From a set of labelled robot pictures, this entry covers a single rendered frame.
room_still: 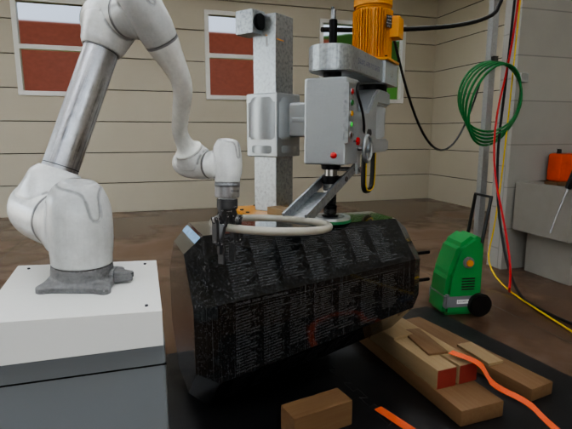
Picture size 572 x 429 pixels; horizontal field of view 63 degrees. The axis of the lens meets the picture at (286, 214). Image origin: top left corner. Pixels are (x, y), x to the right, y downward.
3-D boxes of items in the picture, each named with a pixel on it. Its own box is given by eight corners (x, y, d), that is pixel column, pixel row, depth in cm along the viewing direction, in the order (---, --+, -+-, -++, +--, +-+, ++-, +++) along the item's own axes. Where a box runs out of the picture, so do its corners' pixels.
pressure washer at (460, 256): (466, 300, 371) (473, 191, 356) (491, 316, 337) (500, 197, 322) (424, 301, 366) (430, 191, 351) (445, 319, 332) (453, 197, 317)
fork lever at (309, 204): (329, 170, 266) (329, 162, 264) (363, 171, 257) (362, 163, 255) (276, 222, 211) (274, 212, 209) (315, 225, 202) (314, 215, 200)
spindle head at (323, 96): (328, 165, 268) (330, 84, 260) (366, 166, 258) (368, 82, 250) (303, 169, 236) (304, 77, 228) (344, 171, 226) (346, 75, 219)
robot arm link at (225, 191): (245, 182, 167) (245, 199, 168) (228, 181, 173) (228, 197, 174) (225, 183, 160) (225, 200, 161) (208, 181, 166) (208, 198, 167)
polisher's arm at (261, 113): (239, 139, 308) (238, 100, 303) (260, 139, 339) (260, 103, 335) (351, 140, 283) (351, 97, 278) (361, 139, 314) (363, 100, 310)
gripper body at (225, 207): (225, 199, 162) (225, 225, 163) (243, 198, 168) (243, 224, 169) (211, 197, 167) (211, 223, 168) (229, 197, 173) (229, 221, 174)
